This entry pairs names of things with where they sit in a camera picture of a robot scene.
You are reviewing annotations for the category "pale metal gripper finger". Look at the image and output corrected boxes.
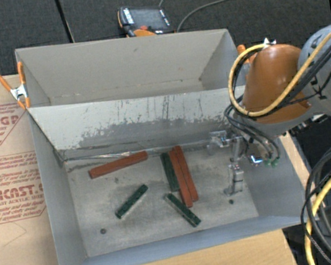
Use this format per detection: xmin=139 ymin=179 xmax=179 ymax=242
xmin=219 ymin=162 xmax=249 ymax=197
xmin=205 ymin=128 xmax=236 ymax=156

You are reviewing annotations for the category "red-brown flat block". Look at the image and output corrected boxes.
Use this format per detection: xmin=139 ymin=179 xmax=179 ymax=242
xmin=86 ymin=150 xmax=152 ymax=180
xmin=167 ymin=148 xmax=195 ymax=210
xmin=172 ymin=143 xmax=200 ymax=205

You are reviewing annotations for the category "dark green flat block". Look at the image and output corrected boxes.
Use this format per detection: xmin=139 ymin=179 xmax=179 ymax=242
xmin=159 ymin=151 xmax=181 ymax=194
xmin=163 ymin=189 xmax=203 ymax=232
xmin=110 ymin=183 xmax=153 ymax=220

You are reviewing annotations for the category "grey metal bin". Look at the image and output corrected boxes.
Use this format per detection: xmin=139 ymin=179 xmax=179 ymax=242
xmin=14 ymin=6 xmax=313 ymax=265

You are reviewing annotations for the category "brown cardboard board red print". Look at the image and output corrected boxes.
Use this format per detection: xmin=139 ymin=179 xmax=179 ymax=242
xmin=0 ymin=69 xmax=60 ymax=265

